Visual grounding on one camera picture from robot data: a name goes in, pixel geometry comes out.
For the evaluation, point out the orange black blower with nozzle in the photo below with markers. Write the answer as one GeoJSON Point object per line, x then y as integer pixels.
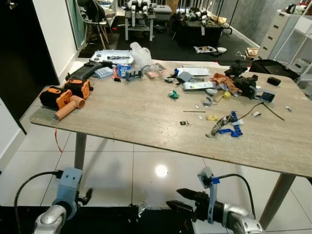
{"type": "Point", "coordinates": [58, 99]}

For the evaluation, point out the white plastic tray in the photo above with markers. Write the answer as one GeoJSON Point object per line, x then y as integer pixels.
{"type": "Point", "coordinates": [111, 56]}

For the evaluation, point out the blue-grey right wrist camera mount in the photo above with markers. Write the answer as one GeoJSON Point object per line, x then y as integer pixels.
{"type": "Point", "coordinates": [207, 181]}

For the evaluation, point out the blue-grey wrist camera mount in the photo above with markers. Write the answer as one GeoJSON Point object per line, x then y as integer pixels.
{"type": "Point", "coordinates": [69, 183]}
{"type": "Point", "coordinates": [207, 181]}

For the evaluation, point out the grey table with robot parts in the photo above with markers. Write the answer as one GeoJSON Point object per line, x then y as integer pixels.
{"type": "Point", "coordinates": [140, 17]}

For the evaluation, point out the small white scrap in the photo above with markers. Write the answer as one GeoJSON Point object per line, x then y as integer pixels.
{"type": "Point", "coordinates": [256, 114]}

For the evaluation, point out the grey folded plastic piece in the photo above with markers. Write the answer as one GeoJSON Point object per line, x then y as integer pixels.
{"type": "Point", "coordinates": [184, 76]}

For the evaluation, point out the flat tray of items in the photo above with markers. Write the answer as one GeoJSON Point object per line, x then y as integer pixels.
{"type": "Point", "coordinates": [204, 49]}

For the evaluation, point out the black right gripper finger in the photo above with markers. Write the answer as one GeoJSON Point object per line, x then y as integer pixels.
{"type": "Point", "coordinates": [189, 194]}
{"type": "Point", "coordinates": [181, 207]}

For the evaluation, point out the black robot chest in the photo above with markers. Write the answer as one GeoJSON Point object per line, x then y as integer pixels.
{"type": "Point", "coordinates": [112, 222]}

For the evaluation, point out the orange black power tool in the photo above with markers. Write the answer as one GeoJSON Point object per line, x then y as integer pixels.
{"type": "Point", "coordinates": [79, 87]}

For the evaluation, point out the small tan box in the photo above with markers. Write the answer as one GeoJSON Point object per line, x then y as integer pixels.
{"type": "Point", "coordinates": [251, 52]}

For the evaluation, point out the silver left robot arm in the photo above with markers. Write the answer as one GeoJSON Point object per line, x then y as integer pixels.
{"type": "Point", "coordinates": [48, 220]}

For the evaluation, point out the small green toy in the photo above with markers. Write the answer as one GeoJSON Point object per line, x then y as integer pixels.
{"type": "Point", "coordinates": [174, 94]}

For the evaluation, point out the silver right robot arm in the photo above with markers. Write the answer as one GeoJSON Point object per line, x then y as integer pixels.
{"type": "Point", "coordinates": [243, 220]}

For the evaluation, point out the blue printed plastic part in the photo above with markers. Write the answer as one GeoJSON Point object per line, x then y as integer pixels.
{"type": "Point", "coordinates": [235, 129]}

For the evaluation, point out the pink clear packet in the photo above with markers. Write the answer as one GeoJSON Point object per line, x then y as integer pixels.
{"type": "Point", "coordinates": [156, 70]}

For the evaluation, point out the clear plastic bag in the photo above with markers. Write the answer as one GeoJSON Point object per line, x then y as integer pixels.
{"type": "Point", "coordinates": [140, 54]}

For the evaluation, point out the white drawer cabinet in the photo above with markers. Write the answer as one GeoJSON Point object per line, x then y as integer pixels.
{"type": "Point", "coordinates": [282, 36]}

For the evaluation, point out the black robot gripper device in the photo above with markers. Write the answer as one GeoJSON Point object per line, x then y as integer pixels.
{"type": "Point", "coordinates": [246, 80]}

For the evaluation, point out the grey metal clip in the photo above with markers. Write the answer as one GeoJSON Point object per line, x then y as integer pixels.
{"type": "Point", "coordinates": [207, 102]}

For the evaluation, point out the small grey scrap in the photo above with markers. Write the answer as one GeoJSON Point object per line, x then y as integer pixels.
{"type": "Point", "coordinates": [288, 108]}

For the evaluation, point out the small yellow scrap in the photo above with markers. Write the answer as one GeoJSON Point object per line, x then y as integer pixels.
{"type": "Point", "coordinates": [211, 117]}

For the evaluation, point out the crumpled silver foil wrapper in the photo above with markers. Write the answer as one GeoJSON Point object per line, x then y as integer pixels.
{"type": "Point", "coordinates": [218, 126]}

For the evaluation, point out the thin black stick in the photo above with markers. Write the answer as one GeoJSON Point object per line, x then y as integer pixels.
{"type": "Point", "coordinates": [194, 111]}

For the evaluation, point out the white printed package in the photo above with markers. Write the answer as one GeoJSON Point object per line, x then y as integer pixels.
{"type": "Point", "coordinates": [199, 86]}

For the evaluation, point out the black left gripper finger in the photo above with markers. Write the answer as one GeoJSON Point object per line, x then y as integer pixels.
{"type": "Point", "coordinates": [87, 198]}

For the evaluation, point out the small yellow ball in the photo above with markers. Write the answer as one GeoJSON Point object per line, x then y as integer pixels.
{"type": "Point", "coordinates": [227, 95]}

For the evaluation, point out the black bag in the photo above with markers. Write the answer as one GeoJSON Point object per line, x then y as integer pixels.
{"type": "Point", "coordinates": [273, 68]}

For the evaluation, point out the grey plastic bracket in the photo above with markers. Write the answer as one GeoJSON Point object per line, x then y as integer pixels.
{"type": "Point", "coordinates": [134, 74]}

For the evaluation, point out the wooden leg chair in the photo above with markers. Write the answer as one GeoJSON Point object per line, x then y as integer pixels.
{"type": "Point", "coordinates": [95, 19]}

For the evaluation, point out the pale blue keypad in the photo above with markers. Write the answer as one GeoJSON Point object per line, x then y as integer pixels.
{"type": "Point", "coordinates": [103, 72]}

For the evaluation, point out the small metal clamp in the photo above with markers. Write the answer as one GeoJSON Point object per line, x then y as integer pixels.
{"type": "Point", "coordinates": [140, 209]}

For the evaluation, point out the black tool case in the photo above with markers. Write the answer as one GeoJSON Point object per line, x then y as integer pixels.
{"type": "Point", "coordinates": [90, 70]}

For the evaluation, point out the black oval pouch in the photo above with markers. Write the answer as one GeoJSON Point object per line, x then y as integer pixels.
{"type": "Point", "coordinates": [274, 81]}

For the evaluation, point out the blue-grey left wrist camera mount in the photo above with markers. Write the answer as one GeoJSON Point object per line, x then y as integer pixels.
{"type": "Point", "coordinates": [69, 183]}

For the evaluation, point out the orange crumpled snack wrapper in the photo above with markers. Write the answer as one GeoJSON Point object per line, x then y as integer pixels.
{"type": "Point", "coordinates": [225, 83]}

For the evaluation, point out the small white bowl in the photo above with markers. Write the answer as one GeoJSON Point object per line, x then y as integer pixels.
{"type": "Point", "coordinates": [222, 49]}

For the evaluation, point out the white paper sheet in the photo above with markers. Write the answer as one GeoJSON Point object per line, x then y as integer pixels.
{"type": "Point", "coordinates": [197, 71]}

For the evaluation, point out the black cluttered table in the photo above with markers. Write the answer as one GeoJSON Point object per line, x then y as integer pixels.
{"type": "Point", "coordinates": [197, 31]}

